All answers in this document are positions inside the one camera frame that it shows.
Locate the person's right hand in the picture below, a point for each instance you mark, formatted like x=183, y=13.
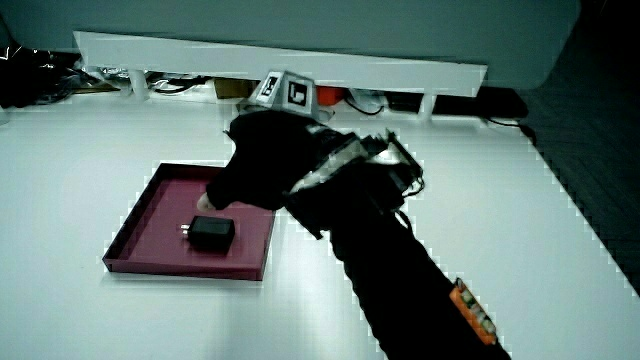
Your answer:
x=270, y=150

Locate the black charger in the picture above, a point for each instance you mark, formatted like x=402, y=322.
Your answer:
x=212, y=232

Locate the maroon square plate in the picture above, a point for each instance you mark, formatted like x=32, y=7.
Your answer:
x=160, y=240

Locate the person's right forearm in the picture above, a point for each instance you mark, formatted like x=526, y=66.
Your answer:
x=400, y=270

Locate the brown cardboard box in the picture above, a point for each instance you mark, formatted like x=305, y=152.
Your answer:
x=232, y=88

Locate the orange small box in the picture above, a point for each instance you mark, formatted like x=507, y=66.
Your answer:
x=330, y=95

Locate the white long shelf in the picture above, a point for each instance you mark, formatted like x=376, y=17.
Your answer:
x=210, y=57

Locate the white plastic item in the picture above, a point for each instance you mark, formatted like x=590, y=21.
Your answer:
x=369, y=98

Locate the orange sensor module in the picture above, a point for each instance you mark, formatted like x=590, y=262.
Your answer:
x=473, y=311

